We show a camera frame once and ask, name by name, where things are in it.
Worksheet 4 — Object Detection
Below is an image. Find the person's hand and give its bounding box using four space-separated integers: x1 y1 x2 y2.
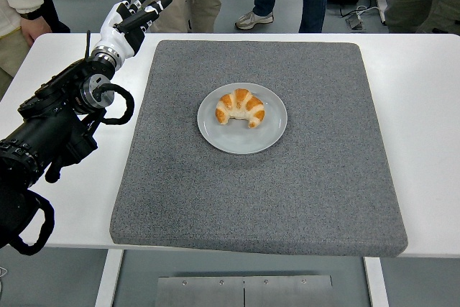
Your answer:
19 15 51 46

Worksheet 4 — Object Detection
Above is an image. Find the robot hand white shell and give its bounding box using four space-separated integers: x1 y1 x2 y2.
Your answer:
92 0 173 69

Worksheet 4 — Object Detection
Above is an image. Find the golden croissant bread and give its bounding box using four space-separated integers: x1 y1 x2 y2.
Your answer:
214 88 266 129

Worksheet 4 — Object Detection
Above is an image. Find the light grey round plate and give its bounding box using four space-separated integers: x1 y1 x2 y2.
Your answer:
196 82 288 156

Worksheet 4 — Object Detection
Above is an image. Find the grey metal plate with screws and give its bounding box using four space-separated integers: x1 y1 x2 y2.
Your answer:
157 275 334 307

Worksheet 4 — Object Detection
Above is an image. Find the grey felt mat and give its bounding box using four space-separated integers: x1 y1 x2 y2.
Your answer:
109 40 409 258

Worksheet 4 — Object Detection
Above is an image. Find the white table leg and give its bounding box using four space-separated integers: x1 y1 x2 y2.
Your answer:
362 256 390 307
93 249 125 307

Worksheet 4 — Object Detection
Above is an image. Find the grey power adapter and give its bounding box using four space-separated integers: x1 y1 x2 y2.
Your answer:
344 14 367 30

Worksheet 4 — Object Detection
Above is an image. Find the white cable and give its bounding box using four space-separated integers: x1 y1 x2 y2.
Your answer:
339 4 381 20

